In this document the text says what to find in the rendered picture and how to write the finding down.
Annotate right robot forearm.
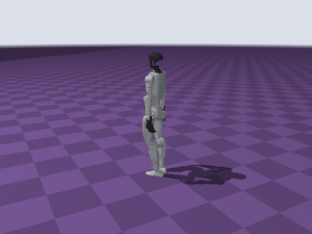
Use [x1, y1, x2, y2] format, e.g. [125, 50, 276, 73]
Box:
[159, 92, 166, 109]

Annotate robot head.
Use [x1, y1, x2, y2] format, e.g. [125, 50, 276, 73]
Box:
[148, 52, 163, 74]

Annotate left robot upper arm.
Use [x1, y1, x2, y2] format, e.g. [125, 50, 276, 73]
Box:
[145, 75, 155, 101]

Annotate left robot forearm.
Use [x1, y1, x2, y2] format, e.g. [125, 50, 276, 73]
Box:
[143, 96, 152, 120]

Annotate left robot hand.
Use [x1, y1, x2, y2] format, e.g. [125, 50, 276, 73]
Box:
[146, 116, 157, 133]

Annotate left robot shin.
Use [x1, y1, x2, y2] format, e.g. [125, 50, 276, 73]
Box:
[148, 144, 159, 173]

